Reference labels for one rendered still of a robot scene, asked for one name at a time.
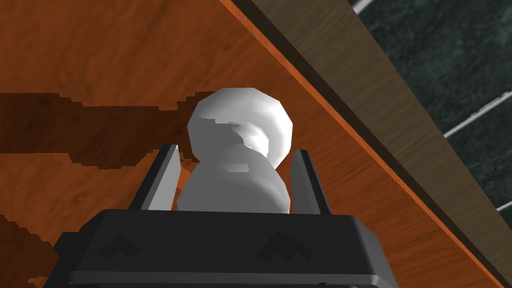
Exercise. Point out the white door knob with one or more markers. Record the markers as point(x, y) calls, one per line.
point(240, 140)

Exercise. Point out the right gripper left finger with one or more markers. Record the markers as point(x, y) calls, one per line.
point(160, 183)

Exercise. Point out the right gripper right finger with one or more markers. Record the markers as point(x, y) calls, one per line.
point(305, 186)

